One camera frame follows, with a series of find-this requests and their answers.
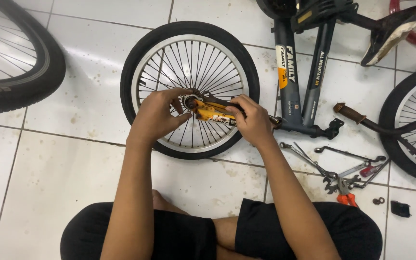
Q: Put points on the pair of metal nuts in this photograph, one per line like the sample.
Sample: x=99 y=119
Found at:
x=378 y=200

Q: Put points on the person's bare legs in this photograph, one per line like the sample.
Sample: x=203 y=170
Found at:
x=226 y=234

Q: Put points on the person's left hand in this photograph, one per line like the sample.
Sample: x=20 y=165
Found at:
x=154 y=115

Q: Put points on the short silver open wrench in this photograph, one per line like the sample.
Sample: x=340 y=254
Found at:
x=352 y=169

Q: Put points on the person's black shorts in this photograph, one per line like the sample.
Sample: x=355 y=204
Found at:
x=265 y=231

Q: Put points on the black plastic piece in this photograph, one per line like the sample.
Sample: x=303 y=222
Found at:
x=400 y=209

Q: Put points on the thin dark double-ended wrench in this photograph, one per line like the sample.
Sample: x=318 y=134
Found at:
x=376 y=173

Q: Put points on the small spoked bicycle wheel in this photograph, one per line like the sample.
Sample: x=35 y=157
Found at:
x=190 y=30

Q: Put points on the yellow bicycle fork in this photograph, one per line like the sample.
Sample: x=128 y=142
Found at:
x=208 y=113

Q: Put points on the black and white bicycle saddle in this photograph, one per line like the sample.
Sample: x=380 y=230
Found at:
x=388 y=38

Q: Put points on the bicycle wheel with black tyre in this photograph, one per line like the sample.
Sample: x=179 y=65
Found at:
x=386 y=122

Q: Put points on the person's right hand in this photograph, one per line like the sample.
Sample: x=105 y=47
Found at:
x=255 y=121

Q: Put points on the long silver combination wrench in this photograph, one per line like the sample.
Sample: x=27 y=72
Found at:
x=307 y=159

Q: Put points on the person's right fingers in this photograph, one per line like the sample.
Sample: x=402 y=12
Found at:
x=234 y=112

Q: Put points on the grey bicycle frame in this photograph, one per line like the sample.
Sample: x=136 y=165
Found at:
x=287 y=97

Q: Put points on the large black bicycle wheel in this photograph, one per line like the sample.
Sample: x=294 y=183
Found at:
x=54 y=68

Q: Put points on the black bicycle pedal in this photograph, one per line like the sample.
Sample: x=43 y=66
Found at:
x=312 y=14

